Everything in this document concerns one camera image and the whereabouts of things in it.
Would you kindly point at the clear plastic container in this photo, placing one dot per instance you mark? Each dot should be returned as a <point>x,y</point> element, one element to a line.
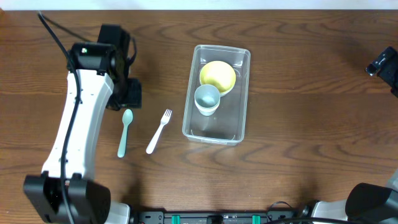
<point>227,125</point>

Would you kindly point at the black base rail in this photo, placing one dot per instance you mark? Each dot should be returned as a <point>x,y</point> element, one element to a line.
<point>278,210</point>

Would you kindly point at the mint green spoon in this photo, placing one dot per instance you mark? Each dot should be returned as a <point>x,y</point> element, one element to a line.
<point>127,120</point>

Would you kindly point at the white plastic fork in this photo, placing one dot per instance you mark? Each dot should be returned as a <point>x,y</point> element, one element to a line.
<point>164,120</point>

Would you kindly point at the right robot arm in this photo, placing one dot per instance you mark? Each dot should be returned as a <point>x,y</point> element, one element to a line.
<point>366,203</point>

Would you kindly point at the white cup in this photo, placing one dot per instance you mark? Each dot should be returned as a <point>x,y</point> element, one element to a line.
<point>207,111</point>

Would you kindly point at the white bowl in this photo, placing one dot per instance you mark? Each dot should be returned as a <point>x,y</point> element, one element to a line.
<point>227,91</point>

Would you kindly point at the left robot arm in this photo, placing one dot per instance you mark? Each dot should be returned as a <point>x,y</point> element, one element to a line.
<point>65,191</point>

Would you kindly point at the grey cup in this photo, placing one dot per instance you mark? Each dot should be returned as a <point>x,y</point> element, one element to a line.
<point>207,96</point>

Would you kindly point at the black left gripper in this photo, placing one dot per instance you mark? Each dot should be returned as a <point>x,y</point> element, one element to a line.
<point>135,99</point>

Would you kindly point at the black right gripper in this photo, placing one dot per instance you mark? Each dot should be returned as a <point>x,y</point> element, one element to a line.
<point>379,63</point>

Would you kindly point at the yellow bowl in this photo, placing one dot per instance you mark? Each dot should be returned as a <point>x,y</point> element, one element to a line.
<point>219,74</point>

